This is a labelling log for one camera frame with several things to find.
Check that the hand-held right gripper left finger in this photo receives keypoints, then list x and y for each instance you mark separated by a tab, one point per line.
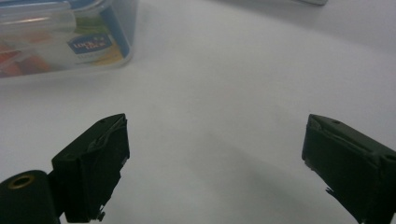
90	168

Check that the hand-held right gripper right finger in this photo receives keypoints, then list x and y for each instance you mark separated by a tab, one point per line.
351	161

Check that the clear plastic food container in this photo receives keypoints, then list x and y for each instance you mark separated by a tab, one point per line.
62	34

